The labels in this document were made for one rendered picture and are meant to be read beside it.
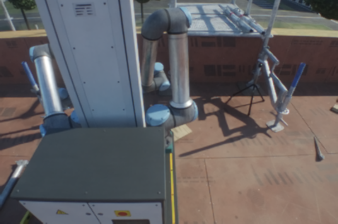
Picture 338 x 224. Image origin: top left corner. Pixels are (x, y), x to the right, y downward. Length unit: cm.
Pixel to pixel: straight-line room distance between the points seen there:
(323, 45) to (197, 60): 166
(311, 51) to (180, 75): 225
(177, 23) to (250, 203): 138
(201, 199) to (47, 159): 115
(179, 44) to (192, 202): 115
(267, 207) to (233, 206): 26
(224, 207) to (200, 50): 173
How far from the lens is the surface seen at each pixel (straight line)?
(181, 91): 119
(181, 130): 202
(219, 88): 269
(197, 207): 164
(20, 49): 310
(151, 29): 103
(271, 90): 237
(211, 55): 257
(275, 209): 180
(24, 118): 272
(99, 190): 78
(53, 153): 95
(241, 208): 171
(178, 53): 110
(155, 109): 124
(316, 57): 320
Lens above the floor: 151
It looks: 38 degrees down
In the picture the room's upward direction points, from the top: straight up
